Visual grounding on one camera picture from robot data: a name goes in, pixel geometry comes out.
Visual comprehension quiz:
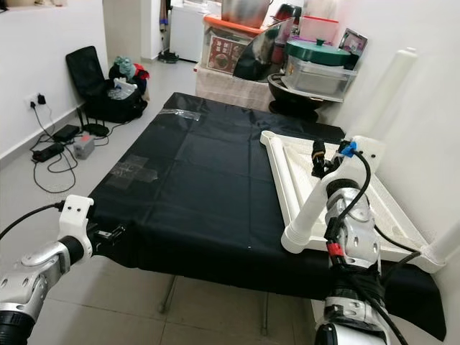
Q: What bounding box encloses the white plastic children table top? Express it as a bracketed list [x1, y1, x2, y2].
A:
[260, 129, 448, 274]

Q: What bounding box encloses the black antenna router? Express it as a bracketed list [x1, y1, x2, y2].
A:
[80, 101, 110, 137]

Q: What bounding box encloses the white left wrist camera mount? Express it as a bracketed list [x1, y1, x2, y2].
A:
[59, 195, 94, 263]

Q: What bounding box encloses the clear tape strip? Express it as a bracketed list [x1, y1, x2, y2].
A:
[158, 108, 202, 120]

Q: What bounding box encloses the clear plastic bag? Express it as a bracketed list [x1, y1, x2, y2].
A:
[109, 79, 139, 101]

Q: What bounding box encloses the orange lidded storage box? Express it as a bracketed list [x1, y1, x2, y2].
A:
[203, 14, 263, 74]

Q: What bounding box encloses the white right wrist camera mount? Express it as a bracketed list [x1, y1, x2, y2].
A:
[323, 137, 383, 195]

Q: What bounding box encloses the black wok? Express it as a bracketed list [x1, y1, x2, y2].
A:
[267, 73, 339, 119]

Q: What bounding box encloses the green pot lid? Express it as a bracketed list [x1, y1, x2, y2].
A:
[285, 37, 353, 67]

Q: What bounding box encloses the black tablecloth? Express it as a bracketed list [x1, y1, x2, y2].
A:
[90, 92, 448, 342]

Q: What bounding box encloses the grey printed box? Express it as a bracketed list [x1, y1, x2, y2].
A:
[339, 27, 369, 69]

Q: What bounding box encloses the clear tape cross patch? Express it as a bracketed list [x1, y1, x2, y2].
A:
[108, 156, 159, 189]

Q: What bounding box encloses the black floor cable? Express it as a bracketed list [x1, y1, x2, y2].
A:
[31, 104, 105, 195]

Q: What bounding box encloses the clear plastic storage box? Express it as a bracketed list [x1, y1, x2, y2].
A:
[284, 56, 360, 98]

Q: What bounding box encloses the steel pot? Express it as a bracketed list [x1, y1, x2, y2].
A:
[221, 0, 274, 28]

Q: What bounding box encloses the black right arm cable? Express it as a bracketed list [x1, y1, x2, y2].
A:
[327, 142, 425, 345]

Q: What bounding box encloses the grey power box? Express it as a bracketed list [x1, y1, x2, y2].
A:
[73, 135, 96, 160]

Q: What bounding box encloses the pink box red lid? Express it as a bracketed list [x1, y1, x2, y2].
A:
[300, 16, 340, 42]

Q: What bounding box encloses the grey metal table leg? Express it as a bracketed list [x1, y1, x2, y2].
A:
[162, 275, 178, 313]
[260, 293, 270, 339]

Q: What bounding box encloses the beige cloth covered stand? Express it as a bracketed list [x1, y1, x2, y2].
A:
[195, 68, 274, 112]

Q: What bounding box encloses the black plastic bag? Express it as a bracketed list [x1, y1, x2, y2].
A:
[234, 20, 292, 81]

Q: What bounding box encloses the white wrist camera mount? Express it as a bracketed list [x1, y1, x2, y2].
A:
[59, 195, 94, 263]
[323, 137, 383, 195]

